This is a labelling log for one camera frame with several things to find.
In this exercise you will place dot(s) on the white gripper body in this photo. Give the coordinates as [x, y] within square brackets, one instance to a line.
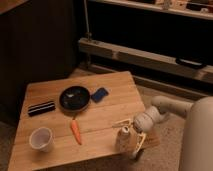
[145, 121]

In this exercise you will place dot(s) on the wooden folding table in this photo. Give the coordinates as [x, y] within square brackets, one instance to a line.
[95, 122]

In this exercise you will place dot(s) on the orange carrot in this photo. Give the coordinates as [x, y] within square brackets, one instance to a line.
[76, 132]

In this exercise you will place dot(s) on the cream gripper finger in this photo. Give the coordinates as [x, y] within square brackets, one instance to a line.
[122, 123]
[140, 141]

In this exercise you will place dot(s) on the small beige bottle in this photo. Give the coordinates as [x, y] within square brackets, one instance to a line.
[123, 139]

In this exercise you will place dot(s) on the metal vertical pole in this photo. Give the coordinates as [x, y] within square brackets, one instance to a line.
[88, 33]

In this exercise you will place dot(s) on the wooden shelf beam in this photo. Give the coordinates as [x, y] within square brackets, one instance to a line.
[144, 59]

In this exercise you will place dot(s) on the black handle on shelf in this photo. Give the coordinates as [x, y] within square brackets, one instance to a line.
[190, 64]

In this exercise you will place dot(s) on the black round pan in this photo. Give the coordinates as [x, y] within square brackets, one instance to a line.
[74, 98]

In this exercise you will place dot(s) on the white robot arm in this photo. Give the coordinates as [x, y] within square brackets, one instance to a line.
[197, 142]

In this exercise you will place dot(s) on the white ceramic cup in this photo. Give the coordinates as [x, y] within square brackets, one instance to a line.
[41, 139]

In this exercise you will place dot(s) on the blue rectangular sponge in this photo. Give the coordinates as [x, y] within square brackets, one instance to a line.
[99, 95]

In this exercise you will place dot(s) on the black striped eraser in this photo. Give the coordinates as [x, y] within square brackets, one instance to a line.
[41, 108]

